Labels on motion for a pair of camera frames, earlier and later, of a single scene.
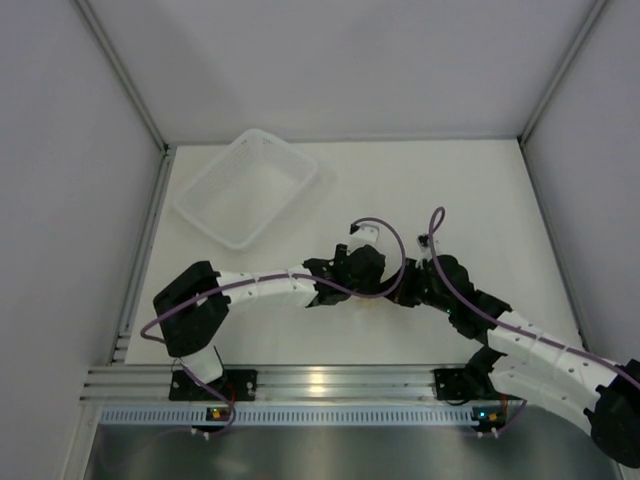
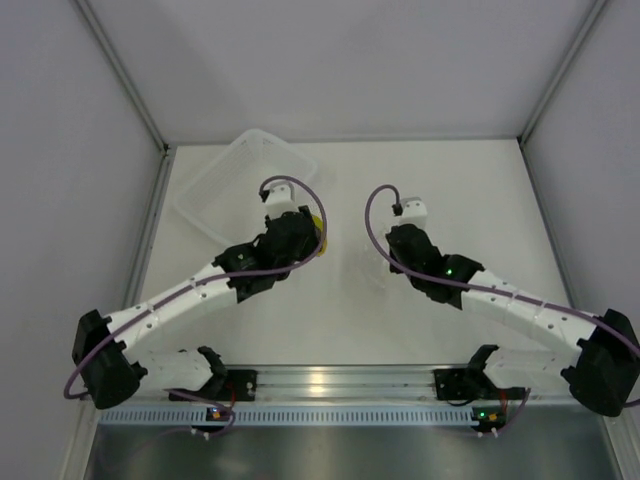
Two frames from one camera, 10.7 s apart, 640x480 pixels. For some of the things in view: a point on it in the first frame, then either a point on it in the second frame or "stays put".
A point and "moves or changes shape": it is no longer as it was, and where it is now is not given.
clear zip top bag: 358,304 moves or changes shape
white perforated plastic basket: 246,186 stays put
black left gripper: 372,286 → 311,242
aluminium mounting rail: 274,383 stays put
